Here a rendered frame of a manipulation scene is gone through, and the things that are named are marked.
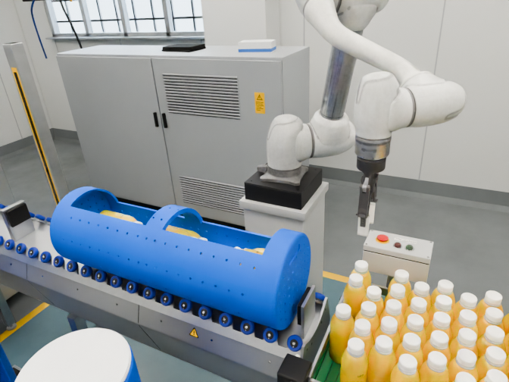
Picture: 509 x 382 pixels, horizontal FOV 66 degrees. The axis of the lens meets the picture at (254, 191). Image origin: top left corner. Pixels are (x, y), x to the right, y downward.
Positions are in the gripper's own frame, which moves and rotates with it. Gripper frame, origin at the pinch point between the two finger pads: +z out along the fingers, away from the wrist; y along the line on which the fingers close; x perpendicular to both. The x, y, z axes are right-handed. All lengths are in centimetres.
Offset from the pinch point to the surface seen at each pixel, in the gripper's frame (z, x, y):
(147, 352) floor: 124, -120, -11
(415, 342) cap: 15.7, 18.2, 25.2
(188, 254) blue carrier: 5, -44, 27
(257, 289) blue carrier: 8.9, -21.1, 29.8
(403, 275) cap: 15.7, 12.0, 1.0
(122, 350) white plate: 20, -50, 53
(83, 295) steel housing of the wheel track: 37, -96, 30
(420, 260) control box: 14.9, 15.8, -7.1
